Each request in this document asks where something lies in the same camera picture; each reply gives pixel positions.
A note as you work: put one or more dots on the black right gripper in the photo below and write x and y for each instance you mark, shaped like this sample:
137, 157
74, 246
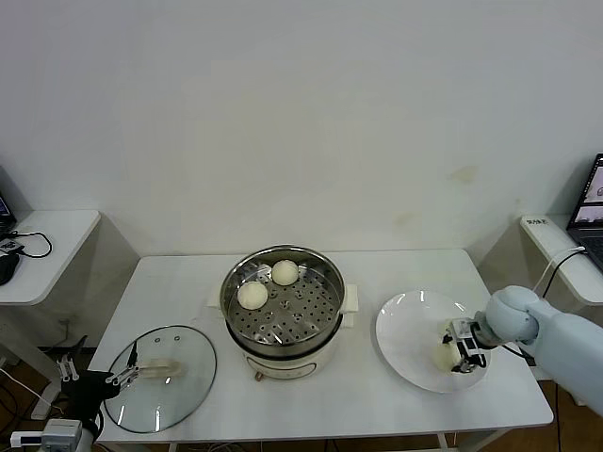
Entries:
478, 341

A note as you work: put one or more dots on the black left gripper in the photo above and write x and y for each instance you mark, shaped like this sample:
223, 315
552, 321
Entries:
87, 388

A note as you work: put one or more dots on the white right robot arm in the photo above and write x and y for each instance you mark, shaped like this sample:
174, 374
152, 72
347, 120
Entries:
556, 339

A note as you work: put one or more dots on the stainless steel steamer basket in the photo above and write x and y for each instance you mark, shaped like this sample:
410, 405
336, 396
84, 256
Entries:
301, 311

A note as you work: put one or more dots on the white round plate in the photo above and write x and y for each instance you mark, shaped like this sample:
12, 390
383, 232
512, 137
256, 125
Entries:
410, 339

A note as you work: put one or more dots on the white side desk with mouse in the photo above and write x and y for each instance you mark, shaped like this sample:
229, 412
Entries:
56, 254

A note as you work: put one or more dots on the black computer mouse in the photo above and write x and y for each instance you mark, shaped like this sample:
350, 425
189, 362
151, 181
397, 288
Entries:
7, 270

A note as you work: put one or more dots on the white side desk with label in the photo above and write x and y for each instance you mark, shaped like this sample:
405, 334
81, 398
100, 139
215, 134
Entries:
556, 235

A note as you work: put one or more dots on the small printed desk label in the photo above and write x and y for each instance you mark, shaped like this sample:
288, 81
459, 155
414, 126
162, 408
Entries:
538, 222

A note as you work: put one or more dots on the white QR code card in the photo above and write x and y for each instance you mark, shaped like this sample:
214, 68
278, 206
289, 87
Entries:
9, 247

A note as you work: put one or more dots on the cream electric cooker base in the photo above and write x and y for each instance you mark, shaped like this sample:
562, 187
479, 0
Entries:
282, 362

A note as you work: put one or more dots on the black laptop with dark screen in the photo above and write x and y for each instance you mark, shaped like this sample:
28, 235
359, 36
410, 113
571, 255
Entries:
589, 212

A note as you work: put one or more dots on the black laptop with pink screen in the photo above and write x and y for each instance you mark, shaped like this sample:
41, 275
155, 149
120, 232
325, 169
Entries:
5, 207

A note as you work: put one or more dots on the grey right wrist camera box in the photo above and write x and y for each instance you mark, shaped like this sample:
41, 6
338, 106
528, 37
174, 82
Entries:
461, 328

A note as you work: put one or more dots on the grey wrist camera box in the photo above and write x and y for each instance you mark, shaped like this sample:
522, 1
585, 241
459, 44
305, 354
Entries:
61, 431
461, 328

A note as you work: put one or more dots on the white wall socket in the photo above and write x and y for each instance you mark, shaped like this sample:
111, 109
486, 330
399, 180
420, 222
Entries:
66, 322

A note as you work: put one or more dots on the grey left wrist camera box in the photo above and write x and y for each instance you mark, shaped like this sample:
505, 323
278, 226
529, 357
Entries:
61, 431

